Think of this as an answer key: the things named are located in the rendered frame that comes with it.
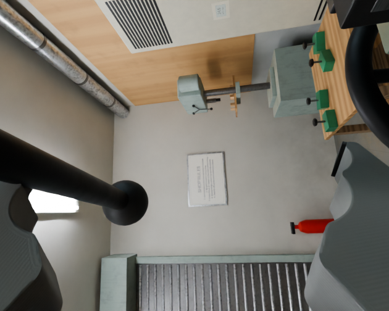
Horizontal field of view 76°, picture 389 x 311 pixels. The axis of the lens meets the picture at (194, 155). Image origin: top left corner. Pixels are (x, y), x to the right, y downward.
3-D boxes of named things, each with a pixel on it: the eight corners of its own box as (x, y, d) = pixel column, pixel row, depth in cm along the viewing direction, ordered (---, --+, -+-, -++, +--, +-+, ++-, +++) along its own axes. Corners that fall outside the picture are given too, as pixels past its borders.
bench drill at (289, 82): (340, 66, 251) (186, 87, 277) (372, 24, 191) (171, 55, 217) (348, 111, 242) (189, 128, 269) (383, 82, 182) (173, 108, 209)
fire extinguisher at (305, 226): (347, 215, 263) (288, 218, 273) (355, 216, 245) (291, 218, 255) (351, 233, 259) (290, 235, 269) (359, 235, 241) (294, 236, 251)
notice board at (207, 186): (223, 151, 303) (186, 154, 310) (223, 150, 301) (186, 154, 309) (227, 205, 288) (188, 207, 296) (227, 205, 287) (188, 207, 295)
